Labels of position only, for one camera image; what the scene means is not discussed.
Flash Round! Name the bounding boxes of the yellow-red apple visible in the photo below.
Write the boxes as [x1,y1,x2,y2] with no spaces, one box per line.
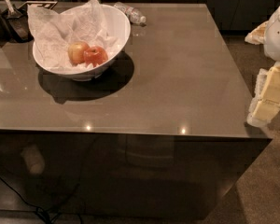
[67,41,90,65]

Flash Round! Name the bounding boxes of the clear plastic water bottle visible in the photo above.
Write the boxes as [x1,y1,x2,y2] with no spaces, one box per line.
[114,2,147,25]

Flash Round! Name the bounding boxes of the black floor cable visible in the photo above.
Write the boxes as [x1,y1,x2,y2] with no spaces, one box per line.
[0,166,85,224]

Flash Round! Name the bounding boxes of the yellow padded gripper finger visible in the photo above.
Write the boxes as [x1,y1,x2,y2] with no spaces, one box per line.
[246,62,280,127]

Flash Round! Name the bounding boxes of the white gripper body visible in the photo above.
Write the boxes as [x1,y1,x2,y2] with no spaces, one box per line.
[264,6,280,62]

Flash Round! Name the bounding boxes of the red apple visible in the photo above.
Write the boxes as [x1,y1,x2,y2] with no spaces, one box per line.
[84,46,108,67]

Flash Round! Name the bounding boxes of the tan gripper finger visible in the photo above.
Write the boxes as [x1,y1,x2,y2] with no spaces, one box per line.
[245,21,268,45]

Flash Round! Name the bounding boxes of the white bowl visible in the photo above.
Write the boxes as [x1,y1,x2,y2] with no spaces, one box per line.
[32,4,132,82]

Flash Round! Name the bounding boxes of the white crumpled paper liner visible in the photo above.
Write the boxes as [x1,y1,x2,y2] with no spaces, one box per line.
[27,0,123,73]

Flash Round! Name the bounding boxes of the black patterned tray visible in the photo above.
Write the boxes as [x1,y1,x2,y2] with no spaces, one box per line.
[19,1,57,10]

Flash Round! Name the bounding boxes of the dark dustpan with handle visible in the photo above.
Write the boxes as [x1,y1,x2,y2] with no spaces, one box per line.
[2,0,33,43]

